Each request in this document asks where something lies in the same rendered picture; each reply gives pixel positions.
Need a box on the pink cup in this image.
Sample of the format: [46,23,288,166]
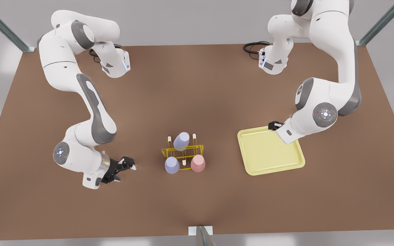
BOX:
[191,154,206,173]

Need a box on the silver frame post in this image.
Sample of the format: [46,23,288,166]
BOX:
[356,0,394,47]
[0,0,36,53]
[188,225,215,246]

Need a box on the lavender cup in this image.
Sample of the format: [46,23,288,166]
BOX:
[165,156,180,175]
[173,132,191,152]

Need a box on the yellow wire cup rack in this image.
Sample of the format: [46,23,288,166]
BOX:
[161,134,204,171]

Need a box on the pale yellow square tray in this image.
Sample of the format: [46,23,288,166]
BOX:
[237,126,306,176]

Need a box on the black cable loop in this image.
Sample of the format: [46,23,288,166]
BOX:
[88,44,123,64]
[243,41,272,55]

